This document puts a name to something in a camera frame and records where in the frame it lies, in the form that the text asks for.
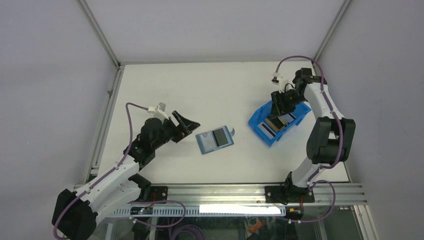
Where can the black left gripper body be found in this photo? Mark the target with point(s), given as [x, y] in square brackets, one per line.
[168, 130]

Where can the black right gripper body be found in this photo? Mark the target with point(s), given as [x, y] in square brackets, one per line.
[287, 100]

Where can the blue plastic bin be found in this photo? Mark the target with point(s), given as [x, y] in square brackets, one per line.
[279, 125]

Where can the teal leather card holder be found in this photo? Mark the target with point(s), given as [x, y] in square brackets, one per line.
[215, 139]

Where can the white card with black stripe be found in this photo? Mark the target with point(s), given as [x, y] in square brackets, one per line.
[212, 140]

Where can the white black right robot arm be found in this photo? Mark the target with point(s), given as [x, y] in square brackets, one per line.
[330, 140]

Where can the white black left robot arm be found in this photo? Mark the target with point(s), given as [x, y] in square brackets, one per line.
[77, 213]

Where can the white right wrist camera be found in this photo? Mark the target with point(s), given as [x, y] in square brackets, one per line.
[279, 81]

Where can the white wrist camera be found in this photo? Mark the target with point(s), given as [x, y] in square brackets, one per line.
[158, 111]
[279, 81]

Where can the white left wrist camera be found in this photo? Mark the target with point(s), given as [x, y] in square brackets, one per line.
[158, 111]

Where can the white slotted cable duct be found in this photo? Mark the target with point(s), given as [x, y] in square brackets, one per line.
[204, 210]

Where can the aluminium front mounting rail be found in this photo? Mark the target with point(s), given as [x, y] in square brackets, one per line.
[267, 194]

